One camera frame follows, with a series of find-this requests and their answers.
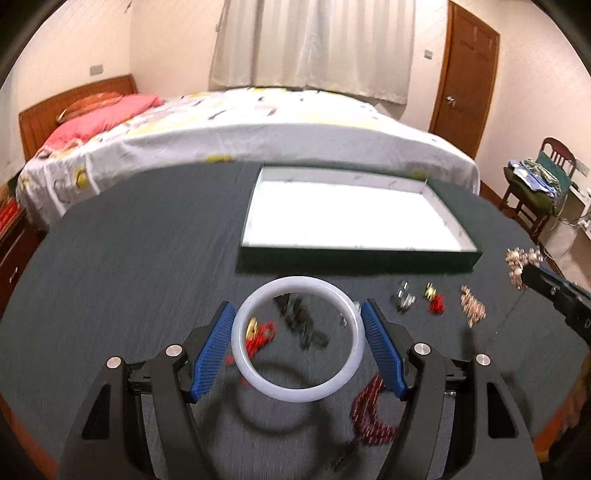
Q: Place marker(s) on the rose gold flower brooch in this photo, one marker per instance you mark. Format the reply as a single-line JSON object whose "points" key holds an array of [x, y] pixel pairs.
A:
{"points": [[474, 309]]}

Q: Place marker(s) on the green tray white lining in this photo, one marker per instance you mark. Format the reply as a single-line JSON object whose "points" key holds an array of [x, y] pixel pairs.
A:
{"points": [[312, 220]]}

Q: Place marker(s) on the dark grey tablecloth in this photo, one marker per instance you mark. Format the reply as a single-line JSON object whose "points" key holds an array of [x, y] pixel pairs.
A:
{"points": [[135, 269]]}

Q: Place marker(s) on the bed with patterned sheet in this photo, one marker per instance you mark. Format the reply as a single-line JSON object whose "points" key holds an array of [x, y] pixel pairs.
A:
{"points": [[262, 125]]}

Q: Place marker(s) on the pile of clothes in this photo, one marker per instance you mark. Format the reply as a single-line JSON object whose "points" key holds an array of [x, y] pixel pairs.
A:
{"points": [[543, 178]]}

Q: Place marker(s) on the red knot gold charm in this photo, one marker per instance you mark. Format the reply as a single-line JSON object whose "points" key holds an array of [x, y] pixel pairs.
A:
{"points": [[258, 336], [436, 301]]}

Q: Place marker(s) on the white jade bangle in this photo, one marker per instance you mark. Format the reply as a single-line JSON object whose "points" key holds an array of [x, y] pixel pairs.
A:
{"points": [[299, 285]]}

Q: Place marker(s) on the pink flower tassel brooch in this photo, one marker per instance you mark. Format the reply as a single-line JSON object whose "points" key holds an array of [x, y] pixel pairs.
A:
{"points": [[517, 259]]}

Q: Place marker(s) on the wooden headboard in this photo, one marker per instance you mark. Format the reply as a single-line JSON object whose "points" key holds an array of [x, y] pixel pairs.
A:
{"points": [[39, 121]]}

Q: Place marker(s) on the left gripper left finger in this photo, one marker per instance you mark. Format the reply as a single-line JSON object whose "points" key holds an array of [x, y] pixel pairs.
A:
{"points": [[107, 439]]}

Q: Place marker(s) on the orange brown pillow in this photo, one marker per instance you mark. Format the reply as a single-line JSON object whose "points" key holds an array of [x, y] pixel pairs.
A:
{"points": [[88, 104]]}

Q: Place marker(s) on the white side desk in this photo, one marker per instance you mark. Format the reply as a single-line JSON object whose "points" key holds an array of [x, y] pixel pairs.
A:
{"points": [[578, 208]]}

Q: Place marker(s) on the wall socket above headboard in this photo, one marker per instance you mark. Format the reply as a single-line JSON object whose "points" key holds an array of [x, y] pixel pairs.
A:
{"points": [[96, 70]]}

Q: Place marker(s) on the brown wooden door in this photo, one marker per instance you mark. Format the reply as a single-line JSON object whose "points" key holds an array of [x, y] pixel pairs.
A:
{"points": [[467, 80]]}

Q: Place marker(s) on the wooden chair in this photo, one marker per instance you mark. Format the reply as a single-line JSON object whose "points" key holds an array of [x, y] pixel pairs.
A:
{"points": [[538, 218]]}

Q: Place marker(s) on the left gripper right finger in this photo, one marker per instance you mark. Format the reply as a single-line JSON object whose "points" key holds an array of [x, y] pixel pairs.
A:
{"points": [[460, 419]]}

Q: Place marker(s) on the white grey curtain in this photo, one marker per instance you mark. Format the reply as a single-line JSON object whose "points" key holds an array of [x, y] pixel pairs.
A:
{"points": [[359, 48]]}

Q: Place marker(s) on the dark wooden nightstand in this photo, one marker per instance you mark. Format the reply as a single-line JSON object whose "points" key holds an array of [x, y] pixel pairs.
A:
{"points": [[19, 241]]}

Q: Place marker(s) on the black bead tassel strand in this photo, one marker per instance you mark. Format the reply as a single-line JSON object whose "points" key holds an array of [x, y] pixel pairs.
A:
{"points": [[298, 319]]}

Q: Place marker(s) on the red gift box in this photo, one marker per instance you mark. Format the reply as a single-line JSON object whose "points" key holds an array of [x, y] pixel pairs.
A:
{"points": [[10, 214]]}

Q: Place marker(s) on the pink folded quilt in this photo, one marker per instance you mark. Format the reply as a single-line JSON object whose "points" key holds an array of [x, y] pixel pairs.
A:
{"points": [[81, 129]]}

